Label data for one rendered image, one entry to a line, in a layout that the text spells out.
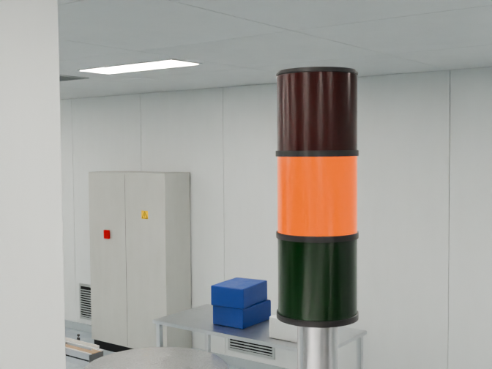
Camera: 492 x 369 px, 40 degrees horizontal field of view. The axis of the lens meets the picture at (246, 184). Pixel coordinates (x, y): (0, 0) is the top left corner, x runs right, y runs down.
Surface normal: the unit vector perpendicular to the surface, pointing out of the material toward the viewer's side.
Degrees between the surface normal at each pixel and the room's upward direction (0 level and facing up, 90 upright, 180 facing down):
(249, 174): 90
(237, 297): 90
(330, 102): 90
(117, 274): 90
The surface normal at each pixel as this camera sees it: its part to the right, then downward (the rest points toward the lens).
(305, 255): -0.39, 0.05
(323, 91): 0.07, 0.05
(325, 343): 0.28, 0.05
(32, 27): 0.80, 0.03
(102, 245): -0.59, 0.04
